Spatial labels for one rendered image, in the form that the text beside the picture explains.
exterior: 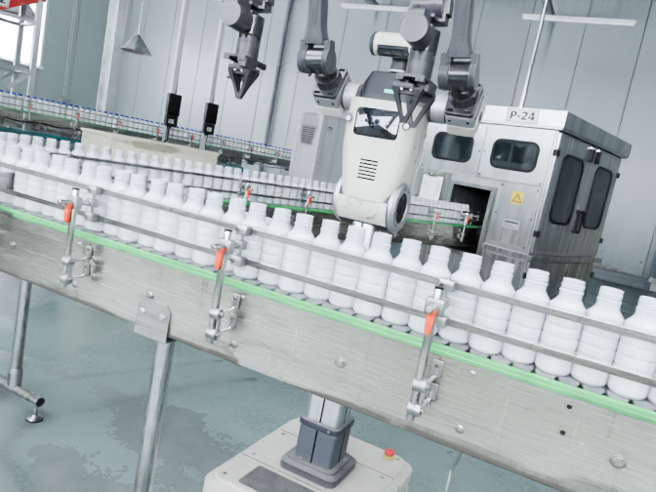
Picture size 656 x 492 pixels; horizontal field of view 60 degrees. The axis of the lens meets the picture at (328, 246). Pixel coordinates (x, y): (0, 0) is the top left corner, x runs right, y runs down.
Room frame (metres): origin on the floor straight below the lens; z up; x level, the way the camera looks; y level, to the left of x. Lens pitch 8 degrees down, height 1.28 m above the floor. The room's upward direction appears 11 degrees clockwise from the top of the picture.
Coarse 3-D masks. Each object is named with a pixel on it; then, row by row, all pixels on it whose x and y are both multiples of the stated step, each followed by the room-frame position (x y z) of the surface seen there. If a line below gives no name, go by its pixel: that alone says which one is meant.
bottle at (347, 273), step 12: (348, 228) 1.14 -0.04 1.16; (360, 228) 1.13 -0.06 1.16; (348, 240) 1.13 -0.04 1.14; (360, 240) 1.13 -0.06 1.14; (348, 252) 1.12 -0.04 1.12; (360, 252) 1.12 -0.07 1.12; (336, 264) 1.14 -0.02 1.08; (348, 264) 1.12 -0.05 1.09; (360, 264) 1.12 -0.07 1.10; (336, 276) 1.13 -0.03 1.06; (348, 276) 1.12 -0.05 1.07; (348, 288) 1.12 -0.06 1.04; (336, 300) 1.12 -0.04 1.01; (348, 300) 1.12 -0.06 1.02
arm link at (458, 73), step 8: (456, 64) 1.60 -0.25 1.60; (464, 64) 1.59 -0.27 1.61; (448, 72) 1.59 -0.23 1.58; (456, 72) 1.59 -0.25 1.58; (464, 72) 1.58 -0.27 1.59; (448, 80) 1.60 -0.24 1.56; (456, 80) 1.59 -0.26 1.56; (464, 80) 1.58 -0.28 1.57; (448, 88) 1.62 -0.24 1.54; (456, 88) 1.61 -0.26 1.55; (464, 88) 1.60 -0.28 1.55
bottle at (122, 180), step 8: (120, 176) 1.40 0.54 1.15; (128, 176) 1.41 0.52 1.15; (112, 184) 1.40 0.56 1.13; (120, 184) 1.40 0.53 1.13; (128, 184) 1.41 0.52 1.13; (120, 192) 1.39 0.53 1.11; (112, 200) 1.39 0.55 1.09; (120, 200) 1.39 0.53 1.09; (112, 208) 1.39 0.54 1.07; (120, 208) 1.39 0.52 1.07; (112, 216) 1.39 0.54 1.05; (104, 224) 1.40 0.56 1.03; (104, 232) 1.40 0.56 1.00; (112, 232) 1.39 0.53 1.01
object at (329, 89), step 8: (336, 72) 1.88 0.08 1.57; (344, 72) 1.92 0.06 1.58; (320, 80) 1.87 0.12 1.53; (328, 80) 1.87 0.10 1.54; (336, 80) 1.87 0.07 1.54; (344, 80) 1.91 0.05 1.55; (320, 88) 1.89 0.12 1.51; (328, 88) 1.88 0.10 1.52; (336, 88) 1.89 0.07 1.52; (320, 96) 1.89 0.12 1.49; (328, 96) 1.88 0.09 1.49; (336, 96) 1.88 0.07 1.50
